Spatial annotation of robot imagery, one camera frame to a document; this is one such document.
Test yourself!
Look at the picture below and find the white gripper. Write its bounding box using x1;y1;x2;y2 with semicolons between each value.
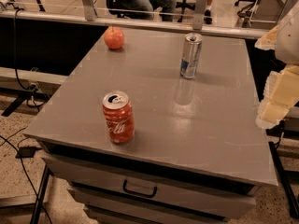
254;2;299;129

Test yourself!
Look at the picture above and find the silver blue redbull can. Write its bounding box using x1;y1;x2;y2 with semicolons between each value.
180;33;204;79

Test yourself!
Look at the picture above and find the red coca-cola can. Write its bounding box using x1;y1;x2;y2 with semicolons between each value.
103;91;135;144

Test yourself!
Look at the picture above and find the red apple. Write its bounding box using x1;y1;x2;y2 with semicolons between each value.
104;26;124;49

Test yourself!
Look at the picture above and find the standing person's leg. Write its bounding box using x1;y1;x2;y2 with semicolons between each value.
204;0;213;24

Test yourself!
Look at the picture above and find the grey top drawer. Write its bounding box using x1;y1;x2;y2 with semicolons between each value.
42;154;256;221

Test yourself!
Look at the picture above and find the grey drawer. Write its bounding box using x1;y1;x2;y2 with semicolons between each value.
42;154;256;221
66;185;232;224

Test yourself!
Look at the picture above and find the seated person in jeans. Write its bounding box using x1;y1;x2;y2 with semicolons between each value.
122;0;177;21

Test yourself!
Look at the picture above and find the grey lower drawer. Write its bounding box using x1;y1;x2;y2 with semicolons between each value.
66;185;232;224

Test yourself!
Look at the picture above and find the black power adapter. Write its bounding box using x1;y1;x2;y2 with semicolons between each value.
15;147;40;159

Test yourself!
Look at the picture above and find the black table leg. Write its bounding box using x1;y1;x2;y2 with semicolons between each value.
30;166;50;224

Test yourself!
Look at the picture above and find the black drawer handle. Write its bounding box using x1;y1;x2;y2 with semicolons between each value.
122;180;158;199

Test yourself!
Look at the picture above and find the black hanging cable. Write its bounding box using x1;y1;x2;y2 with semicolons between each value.
11;7;48;110

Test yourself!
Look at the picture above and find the black floor cable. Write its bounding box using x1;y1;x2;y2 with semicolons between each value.
0;126;54;224

